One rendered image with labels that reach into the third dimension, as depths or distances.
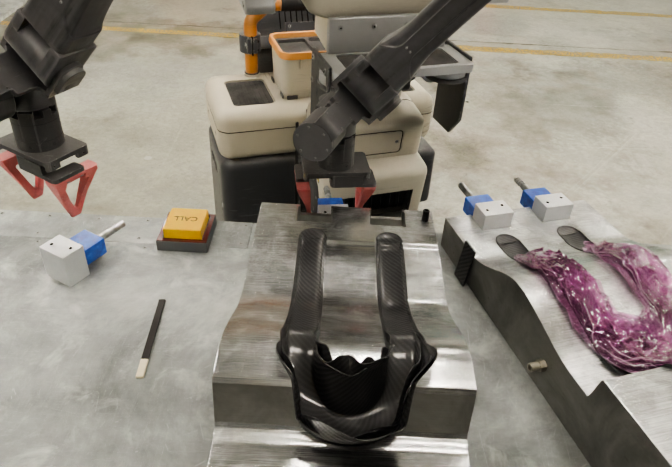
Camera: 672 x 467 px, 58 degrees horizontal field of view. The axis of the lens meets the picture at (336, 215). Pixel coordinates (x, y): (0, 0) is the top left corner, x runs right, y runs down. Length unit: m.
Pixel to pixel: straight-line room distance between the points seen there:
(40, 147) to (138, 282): 0.24
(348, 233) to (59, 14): 0.45
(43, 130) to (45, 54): 0.12
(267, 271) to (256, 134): 0.65
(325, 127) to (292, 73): 0.63
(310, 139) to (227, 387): 0.35
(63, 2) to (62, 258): 0.38
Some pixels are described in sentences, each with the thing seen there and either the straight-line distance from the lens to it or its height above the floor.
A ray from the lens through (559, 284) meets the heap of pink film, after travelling 0.82.
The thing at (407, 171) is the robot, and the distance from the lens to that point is 1.22.
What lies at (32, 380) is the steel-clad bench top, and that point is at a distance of 0.85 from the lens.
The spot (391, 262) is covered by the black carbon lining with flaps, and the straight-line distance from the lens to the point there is 0.83.
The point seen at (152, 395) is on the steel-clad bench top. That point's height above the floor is 0.80.
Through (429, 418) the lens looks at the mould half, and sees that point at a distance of 0.65.
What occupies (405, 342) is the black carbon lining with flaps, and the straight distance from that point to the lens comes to 0.68.
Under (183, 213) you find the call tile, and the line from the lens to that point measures 1.00.
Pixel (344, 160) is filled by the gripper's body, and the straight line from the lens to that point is 0.90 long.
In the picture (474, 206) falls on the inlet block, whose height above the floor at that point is 0.87.
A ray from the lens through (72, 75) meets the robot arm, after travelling 0.75.
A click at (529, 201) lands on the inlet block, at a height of 0.86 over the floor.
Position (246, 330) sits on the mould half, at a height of 0.93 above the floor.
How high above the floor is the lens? 1.40
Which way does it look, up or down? 35 degrees down
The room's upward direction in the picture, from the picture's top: 3 degrees clockwise
